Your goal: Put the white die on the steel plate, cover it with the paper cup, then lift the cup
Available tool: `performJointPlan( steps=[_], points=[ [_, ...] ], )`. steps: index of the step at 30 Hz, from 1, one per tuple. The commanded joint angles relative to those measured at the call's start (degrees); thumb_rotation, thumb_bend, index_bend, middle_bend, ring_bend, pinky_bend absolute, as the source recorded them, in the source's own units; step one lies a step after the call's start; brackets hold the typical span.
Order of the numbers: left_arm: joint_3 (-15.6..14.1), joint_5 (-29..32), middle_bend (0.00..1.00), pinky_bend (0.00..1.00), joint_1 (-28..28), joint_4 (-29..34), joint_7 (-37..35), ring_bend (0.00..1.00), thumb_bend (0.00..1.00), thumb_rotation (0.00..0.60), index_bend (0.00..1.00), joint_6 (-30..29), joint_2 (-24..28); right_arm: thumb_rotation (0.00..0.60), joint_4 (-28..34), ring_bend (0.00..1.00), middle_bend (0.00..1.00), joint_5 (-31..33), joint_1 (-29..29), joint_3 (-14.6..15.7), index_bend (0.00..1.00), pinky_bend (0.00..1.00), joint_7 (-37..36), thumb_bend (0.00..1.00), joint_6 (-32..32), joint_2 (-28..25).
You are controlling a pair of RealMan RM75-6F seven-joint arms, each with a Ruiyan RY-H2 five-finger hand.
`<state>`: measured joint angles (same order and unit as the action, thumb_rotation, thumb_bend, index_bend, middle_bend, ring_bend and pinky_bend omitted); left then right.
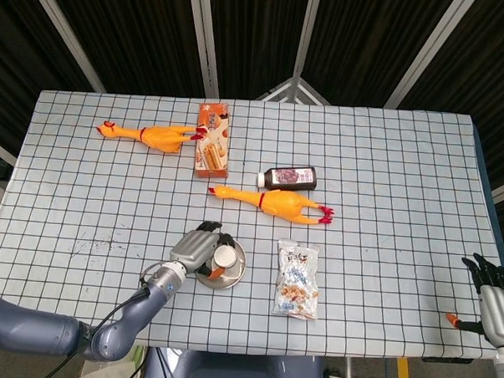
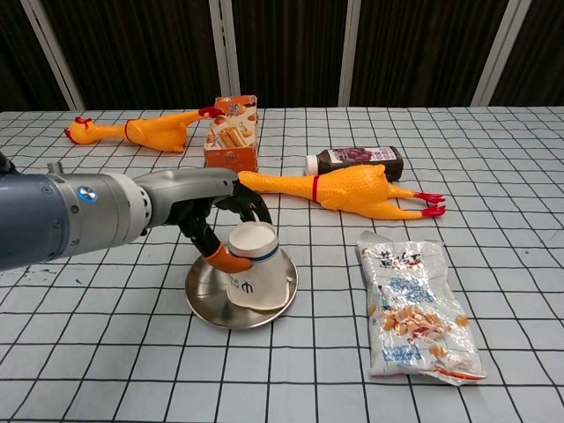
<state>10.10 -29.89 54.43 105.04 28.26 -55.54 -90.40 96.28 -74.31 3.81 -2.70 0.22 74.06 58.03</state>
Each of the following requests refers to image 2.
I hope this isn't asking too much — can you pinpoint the orange egg roll box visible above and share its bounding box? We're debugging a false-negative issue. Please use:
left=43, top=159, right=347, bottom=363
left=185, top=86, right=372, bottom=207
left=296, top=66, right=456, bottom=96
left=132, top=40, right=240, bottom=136
left=203, top=94, right=260, bottom=173

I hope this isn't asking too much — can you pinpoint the white blue snack bag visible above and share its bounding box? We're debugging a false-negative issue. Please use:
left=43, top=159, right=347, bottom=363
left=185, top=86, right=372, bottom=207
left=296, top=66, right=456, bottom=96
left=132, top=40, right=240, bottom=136
left=355, top=230, right=489, bottom=386

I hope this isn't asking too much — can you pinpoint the white frame post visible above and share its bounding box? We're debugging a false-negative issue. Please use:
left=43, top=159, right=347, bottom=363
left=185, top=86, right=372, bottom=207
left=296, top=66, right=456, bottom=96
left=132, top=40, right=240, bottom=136
left=338, top=0, right=361, bottom=108
left=471, top=0, right=532, bottom=107
left=210, top=0, right=242, bottom=100
left=20, top=0, right=85, bottom=111

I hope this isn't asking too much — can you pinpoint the dark grape juice bottle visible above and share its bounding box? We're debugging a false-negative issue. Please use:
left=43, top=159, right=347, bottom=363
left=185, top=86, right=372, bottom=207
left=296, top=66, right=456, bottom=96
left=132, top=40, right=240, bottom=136
left=303, top=146, right=404, bottom=182

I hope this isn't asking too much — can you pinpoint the white paper cup blue stripe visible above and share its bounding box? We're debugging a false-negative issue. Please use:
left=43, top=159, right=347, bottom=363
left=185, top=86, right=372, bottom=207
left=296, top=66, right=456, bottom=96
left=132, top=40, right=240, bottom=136
left=227, top=221, right=295, bottom=313

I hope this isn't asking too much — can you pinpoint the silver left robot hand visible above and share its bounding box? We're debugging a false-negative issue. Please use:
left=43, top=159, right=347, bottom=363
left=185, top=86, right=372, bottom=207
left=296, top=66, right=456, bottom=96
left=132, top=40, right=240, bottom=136
left=134, top=168, right=272, bottom=271

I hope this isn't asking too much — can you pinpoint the round metal plate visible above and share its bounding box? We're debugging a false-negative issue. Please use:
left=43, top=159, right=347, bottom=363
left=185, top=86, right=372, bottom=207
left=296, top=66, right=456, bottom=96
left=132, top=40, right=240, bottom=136
left=185, top=249, right=300, bottom=331

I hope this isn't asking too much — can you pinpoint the checkered light blue tablecloth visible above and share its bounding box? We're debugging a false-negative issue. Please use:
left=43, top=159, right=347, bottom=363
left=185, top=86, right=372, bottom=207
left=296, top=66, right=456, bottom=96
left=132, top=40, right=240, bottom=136
left=0, top=105, right=564, bottom=423

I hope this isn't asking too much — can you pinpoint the yellow rubber chicken toy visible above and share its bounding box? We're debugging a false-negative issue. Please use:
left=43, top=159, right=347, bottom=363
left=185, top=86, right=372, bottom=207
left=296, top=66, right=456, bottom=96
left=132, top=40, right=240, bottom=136
left=237, top=163, right=447, bottom=220
left=63, top=107, right=221, bottom=154

